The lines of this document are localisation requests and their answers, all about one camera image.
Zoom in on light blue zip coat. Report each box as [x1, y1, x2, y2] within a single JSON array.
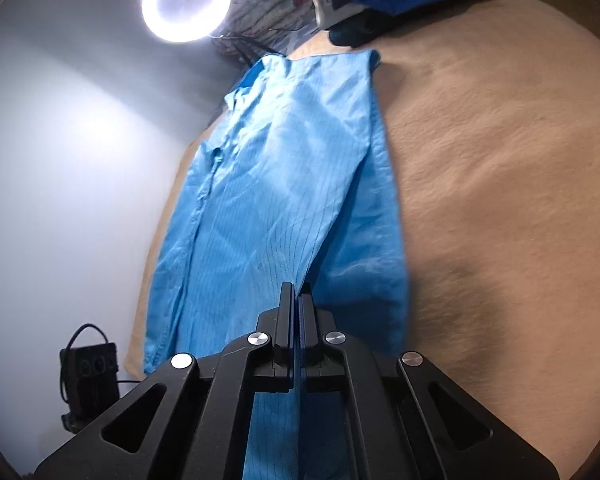
[[142, 50, 412, 480]]

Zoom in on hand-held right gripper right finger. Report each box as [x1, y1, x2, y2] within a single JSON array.
[[298, 294, 561, 480]]

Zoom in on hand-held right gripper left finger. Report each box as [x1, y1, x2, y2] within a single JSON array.
[[32, 282, 299, 480]]

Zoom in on stack of floral pillows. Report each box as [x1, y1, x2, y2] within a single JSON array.
[[230, 0, 326, 61]]

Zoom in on black folded garment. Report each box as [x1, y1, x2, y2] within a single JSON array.
[[329, 14, 397, 49]]

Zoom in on ring light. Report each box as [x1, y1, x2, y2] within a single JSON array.
[[141, 0, 232, 43]]

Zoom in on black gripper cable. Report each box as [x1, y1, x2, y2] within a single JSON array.
[[55, 323, 146, 406]]

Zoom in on white folded garment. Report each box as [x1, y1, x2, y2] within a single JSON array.
[[314, 0, 361, 28]]

